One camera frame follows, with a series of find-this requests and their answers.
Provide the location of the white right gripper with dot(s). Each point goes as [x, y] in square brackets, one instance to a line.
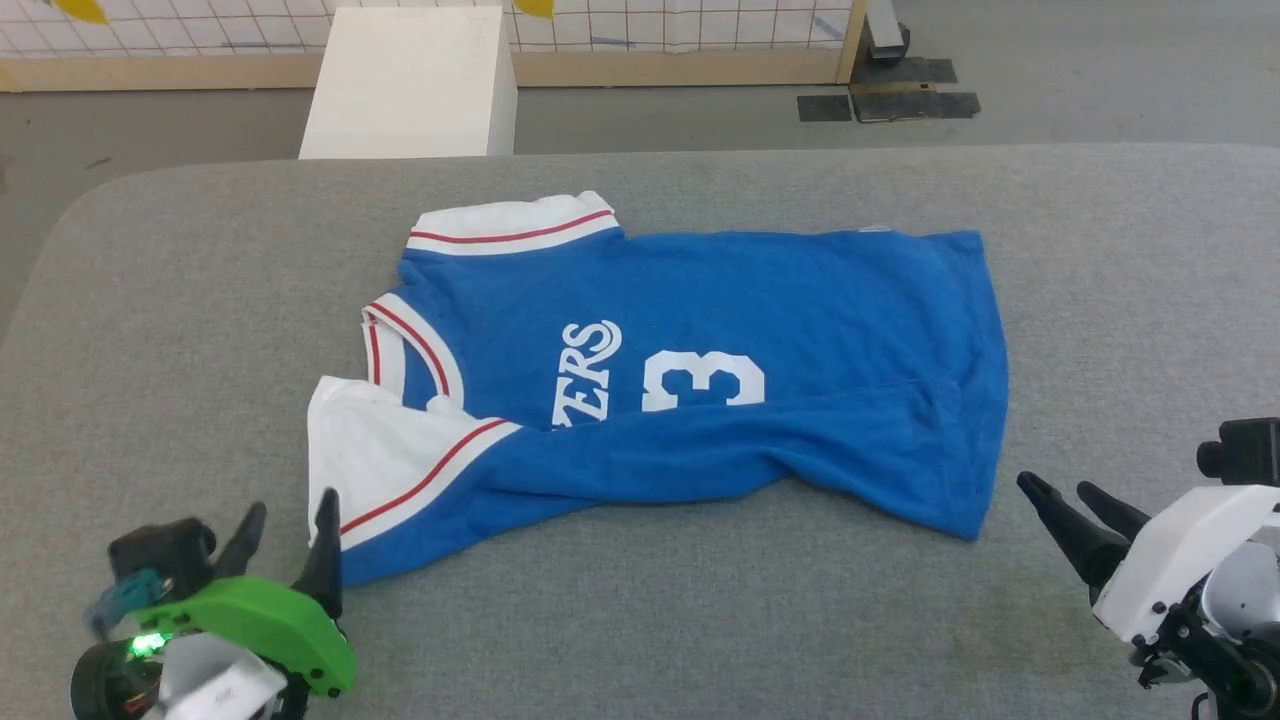
[1180, 560]

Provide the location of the white box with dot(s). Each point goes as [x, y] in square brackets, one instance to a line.
[410, 85]

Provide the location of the lemon print partition screen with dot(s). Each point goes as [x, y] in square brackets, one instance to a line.
[650, 40]

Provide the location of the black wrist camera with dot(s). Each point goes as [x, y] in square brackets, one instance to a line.
[1245, 450]
[160, 555]

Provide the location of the metal partition foot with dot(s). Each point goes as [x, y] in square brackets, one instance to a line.
[886, 30]

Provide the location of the blue white sports jersey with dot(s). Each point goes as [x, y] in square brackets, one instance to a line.
[700, 380]

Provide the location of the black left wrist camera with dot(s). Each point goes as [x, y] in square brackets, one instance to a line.
[160, 555]

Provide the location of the large black floor mat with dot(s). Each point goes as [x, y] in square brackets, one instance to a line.
[915, 100]

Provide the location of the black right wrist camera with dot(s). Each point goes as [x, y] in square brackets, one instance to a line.
[1245, 450]

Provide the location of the grey fabric sofa cushion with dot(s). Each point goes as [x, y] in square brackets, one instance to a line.
[150, 350]

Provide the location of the small black floor mat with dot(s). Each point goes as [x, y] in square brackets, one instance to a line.
[824, 108]

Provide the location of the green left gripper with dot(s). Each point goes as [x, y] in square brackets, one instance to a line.
[260, 625]

